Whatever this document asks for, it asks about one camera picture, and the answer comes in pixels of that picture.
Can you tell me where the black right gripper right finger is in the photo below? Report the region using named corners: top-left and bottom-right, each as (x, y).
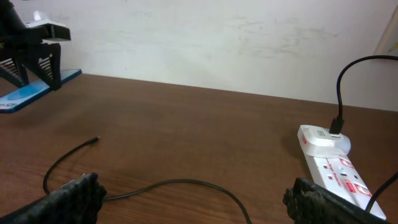
top-left (283, 177), bottom-right (388, 224)

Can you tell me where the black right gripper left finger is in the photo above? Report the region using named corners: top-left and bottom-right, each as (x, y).
top-left (1, 173), bottom-right (107, 224)

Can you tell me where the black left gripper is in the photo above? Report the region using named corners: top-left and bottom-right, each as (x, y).
top-left (1, 18), bottom-right (71, 90)

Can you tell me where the blue Galaxy smartphone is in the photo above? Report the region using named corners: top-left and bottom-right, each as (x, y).
top-left (0, 68), bottom-right (83, 114)

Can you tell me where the black USB charging cable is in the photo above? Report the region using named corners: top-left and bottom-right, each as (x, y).
top-left (42, 136), bottom-right (252, 224)

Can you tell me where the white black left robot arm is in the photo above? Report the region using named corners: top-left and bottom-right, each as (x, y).
top-left (1, 0), bottom-right (71, 90)

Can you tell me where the white USB charger adapter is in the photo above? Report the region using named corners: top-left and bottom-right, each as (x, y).
top-left (297, 125), bottom-right (351, 158)

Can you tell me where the white power strip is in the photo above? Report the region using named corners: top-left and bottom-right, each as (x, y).
top-left (303, 152), bottom-right (372, 210)

